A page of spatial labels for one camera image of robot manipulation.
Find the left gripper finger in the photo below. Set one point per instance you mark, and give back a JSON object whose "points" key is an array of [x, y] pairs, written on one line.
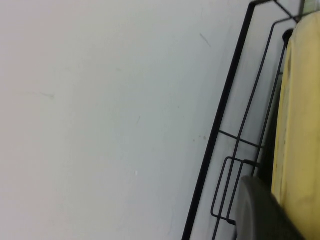
{"points": [[260, 215]]}

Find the yellow round plate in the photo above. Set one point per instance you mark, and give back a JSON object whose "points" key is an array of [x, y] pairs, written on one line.
{"points": [[300, 125]]}

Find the green grid table mat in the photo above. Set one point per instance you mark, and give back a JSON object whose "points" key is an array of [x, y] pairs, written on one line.
{"points": [[312, 6]]}

